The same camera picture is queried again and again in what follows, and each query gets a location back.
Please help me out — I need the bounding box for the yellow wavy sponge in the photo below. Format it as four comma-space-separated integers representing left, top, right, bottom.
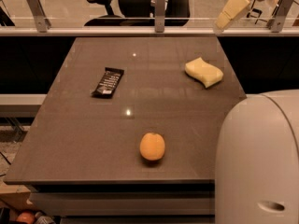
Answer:
185, 58, 223, 89

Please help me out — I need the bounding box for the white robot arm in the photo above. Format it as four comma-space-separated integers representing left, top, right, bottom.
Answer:
215, 90, 299, 224

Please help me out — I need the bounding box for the black rxbar chocolate wrapper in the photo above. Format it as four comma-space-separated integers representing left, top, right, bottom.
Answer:
92, 67, 124, 98

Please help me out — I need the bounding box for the black office chair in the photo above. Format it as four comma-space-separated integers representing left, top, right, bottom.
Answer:
85, 0, 191, 26

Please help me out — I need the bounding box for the orange fruit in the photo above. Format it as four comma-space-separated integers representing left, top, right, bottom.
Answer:
139, 133, 165, 161

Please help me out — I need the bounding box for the orange object under table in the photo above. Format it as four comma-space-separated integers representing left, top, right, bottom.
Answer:
16, 212, 36, 224

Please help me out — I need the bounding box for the right metal railing bracket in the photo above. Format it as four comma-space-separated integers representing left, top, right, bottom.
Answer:
267, 0, 295, 33

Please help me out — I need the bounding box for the metal railing bracket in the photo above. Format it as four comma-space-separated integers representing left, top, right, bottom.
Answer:
267, 0, 295, 33
155, 0, 165, 33
26, 0, 51, 33

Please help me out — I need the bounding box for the middle metal railing bracket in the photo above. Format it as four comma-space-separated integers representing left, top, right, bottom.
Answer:
155, 0, 165, 33

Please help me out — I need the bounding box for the left metal railing bracket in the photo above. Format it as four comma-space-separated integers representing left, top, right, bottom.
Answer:
26, 0, 51, 33

